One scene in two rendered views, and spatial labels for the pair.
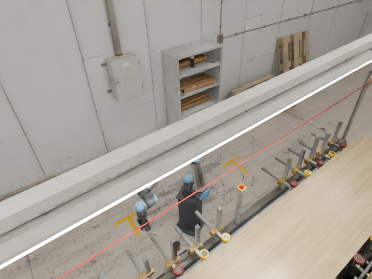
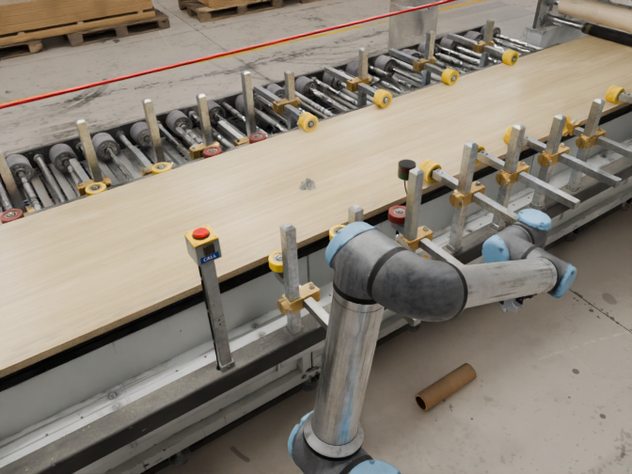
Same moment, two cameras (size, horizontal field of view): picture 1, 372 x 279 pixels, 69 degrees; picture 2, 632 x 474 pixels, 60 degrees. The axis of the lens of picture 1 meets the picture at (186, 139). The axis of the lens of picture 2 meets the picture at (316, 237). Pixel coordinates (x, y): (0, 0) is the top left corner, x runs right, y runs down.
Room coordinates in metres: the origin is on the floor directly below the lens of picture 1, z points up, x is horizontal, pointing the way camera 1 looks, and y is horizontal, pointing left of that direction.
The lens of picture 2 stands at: (2.76, -0.11, 2.08)
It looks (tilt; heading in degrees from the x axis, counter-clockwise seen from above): 38 degrees down; 184
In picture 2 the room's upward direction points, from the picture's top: 2 degrees counter-clockwise
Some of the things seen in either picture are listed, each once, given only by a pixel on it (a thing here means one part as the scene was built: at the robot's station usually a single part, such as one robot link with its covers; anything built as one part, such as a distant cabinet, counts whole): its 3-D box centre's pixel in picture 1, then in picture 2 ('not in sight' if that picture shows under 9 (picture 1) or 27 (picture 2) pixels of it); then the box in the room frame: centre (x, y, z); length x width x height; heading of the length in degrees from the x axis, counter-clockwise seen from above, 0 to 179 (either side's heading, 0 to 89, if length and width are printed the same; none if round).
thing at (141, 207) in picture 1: (140, 208); (529, 233); (1.50, 0.41, 1.14); 0.10 x 0.09 x 0.12; 131
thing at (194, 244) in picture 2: (241, 190); (203, 245); (1.64, -0.48, 1.18); 0.07 x 0.07 x 0.08; 37
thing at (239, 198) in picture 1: (238, 207); (215, 314); (1.64, -0.48, 0.93); 0.05 x 0.05 x 0.45; 37
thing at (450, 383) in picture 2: not in sight; (446, 386); (1.20, 0.35, 0.04); 0.30 x 0.08 x 0.08; 127
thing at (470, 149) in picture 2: (148, 273); (462, 199); (1.03, 0.33, 0.93); 0.03 x 0.03 x 0.48; 37
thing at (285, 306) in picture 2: (216, 230); (298, 299); (1.47, -0.25, 0.83); 0.13 x 0.06 x 0.05; 127
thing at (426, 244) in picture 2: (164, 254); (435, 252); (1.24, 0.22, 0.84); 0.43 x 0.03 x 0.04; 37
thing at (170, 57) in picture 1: (192, 91); not in sight; (4.28, -0.15, 0.78); 0.90 x 0.45 x 1.55; 124
